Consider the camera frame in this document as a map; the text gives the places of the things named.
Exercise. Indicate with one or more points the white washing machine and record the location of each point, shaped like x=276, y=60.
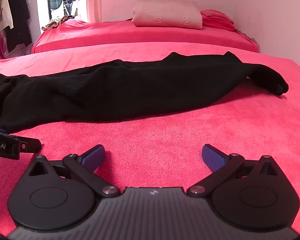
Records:
x=56, y=0

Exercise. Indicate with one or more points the cream hanging garment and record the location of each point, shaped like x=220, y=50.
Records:
x=6, y=12

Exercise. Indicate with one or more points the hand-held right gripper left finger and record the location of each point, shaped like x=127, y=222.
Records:
x=93, y=157

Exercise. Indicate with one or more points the glass door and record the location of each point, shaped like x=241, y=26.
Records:
x=75, y=5

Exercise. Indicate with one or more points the bed with red sheet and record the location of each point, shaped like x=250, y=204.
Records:
x=140, y=33

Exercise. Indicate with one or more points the pink curtain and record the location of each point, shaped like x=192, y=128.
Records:
x=93, y=0

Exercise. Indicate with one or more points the black hanging garment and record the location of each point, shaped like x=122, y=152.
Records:
x=18, y=20

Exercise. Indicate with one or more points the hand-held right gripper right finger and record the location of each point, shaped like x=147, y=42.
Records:
x=212, y=158

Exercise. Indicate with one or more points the beige crumpled garment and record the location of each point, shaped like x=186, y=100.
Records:
x=55, y=23

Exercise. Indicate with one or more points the red fleece blanket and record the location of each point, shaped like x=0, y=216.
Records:
x=165, y=135

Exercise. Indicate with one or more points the black pants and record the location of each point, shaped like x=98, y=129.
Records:
x=140, y=92

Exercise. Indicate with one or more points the pale pink embossed pillow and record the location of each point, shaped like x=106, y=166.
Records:
x=165, y=13

